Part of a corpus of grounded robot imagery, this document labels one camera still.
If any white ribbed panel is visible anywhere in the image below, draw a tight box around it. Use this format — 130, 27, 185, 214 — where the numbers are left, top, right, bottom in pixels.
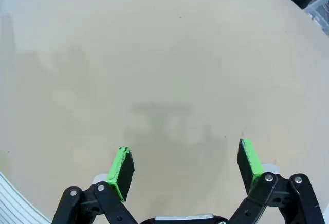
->
0, 171, 52, 224

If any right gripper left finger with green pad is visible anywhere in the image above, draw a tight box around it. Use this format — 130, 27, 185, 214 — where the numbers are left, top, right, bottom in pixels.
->
51, 146, 141, 224

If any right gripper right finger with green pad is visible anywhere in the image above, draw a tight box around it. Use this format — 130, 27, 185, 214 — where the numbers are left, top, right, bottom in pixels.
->
228, 138, 325, 224

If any clear plastic crate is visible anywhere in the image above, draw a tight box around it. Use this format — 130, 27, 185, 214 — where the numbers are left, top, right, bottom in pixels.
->
304, 0, 329, 36

